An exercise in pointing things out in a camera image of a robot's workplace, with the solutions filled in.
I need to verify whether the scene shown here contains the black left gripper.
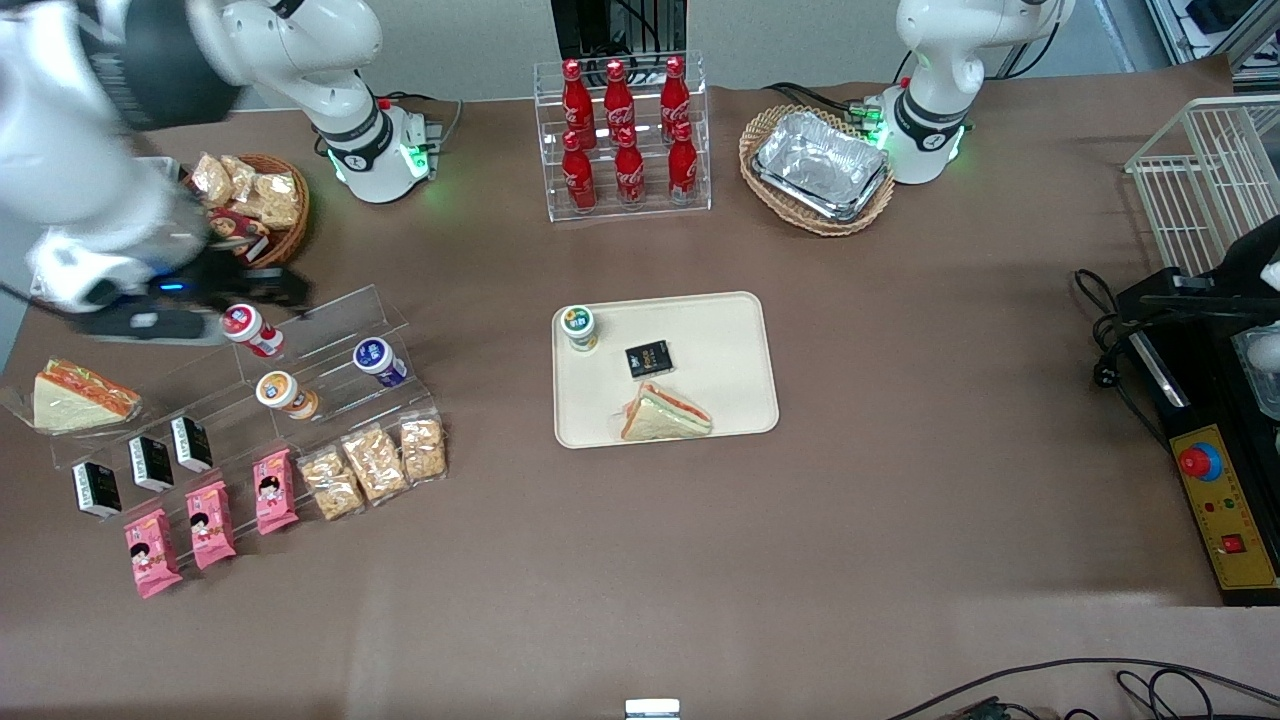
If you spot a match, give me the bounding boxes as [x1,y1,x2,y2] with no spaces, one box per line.
[1140,215,1280,319]

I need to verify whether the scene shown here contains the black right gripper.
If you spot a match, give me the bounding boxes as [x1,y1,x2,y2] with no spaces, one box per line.
[155,240,309,313]

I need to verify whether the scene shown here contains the green cap gum bottle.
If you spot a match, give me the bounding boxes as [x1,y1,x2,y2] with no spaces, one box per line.
[560,305,599,354]

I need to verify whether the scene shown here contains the red cap gum bottle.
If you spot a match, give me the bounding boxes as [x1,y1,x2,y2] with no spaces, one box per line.
[218,303,286,359]

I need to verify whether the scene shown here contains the orange cap gum bottle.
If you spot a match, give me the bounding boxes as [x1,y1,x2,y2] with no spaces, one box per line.
[255,370,319,421]

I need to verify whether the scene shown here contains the blue cap gum bottle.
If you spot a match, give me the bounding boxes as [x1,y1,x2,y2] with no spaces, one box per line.
[352,337,409,389]

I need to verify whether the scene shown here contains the beige serving tray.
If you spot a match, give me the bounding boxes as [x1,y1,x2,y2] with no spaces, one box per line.
[552,291,780,450]

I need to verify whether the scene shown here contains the dark brown wicker basket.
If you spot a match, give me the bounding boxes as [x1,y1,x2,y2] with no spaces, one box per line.
[185,153,311,269]

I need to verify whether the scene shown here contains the red cookie box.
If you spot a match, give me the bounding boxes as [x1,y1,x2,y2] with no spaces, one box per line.
[205,205,271,263]

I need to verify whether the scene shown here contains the clear acrylic step shelf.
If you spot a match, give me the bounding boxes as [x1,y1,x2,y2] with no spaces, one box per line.
[48,285,441,531]

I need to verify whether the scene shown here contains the clear plastic container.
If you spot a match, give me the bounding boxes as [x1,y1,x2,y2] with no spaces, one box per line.
[1232,328,1280,421]

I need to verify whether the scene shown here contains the black yellow control box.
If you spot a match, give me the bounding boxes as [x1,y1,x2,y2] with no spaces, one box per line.
[1117,268,1280,608]

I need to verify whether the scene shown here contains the red emergency stop button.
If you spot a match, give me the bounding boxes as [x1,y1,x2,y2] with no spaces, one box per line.
[1178,440,1224,483]

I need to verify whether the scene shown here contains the small black white box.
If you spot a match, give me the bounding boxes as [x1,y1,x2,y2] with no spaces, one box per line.
[170,415,214,474]
[128,435,175,493]
[72,461,123,519]

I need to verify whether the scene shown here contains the clear cracker packet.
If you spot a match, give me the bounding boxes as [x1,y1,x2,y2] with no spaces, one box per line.
[342,423,409,504]
[399,407,448,485]
[298,445,366,522]

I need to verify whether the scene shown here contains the pink cartoon snack packet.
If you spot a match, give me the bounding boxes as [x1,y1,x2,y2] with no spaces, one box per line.
[185,480,238,571]
[124,508,184,599]
[252,448,300,536]

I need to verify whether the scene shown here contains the wrapped triangle sandwich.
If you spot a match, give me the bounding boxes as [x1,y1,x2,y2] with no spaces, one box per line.
[3,357,143,436]
[612,380,714,443]

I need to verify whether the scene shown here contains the red cola bottle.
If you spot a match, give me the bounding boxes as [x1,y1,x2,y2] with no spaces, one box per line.
[603,60,637,151]
[562,130,598,214]
[667,120,699,204]
[660,55,691,141]
[561,58,597,151]
[612,125,647,208]

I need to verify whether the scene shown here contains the black chocolate packet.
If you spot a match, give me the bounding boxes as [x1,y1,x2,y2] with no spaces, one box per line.
[625,340,674,381]

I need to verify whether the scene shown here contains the clear acrylic bottle rack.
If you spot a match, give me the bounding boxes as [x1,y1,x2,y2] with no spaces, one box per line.
[533,50,712,223]

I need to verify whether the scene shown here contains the stacked foil containers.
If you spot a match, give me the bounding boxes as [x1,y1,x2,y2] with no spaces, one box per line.
[752,110,891,223]

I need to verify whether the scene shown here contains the black equipment stand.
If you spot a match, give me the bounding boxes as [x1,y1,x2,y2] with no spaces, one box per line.
[550,0,689,61]

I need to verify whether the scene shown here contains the light tan wicker basket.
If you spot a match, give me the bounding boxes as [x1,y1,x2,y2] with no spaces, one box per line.
[739,104,897,237]

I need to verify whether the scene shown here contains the white wire basket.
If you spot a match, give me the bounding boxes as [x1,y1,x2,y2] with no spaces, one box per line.
[1125,95,1280,291]

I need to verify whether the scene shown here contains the black power cable with plug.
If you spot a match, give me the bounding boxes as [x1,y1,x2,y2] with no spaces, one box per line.
[1073,268,1171,451]

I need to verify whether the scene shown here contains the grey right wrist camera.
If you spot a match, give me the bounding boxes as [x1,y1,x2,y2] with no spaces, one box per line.
[75,305,226,346]

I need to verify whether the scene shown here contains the grey right arm base cable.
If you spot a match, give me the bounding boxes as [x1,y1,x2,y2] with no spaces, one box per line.
[375,92,466,151]

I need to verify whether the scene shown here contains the black cables bundle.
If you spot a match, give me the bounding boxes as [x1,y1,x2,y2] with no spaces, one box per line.
[885,657,1280,720]

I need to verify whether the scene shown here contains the black left arm base cables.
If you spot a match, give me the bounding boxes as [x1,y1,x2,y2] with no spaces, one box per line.
[765,82,881,126]

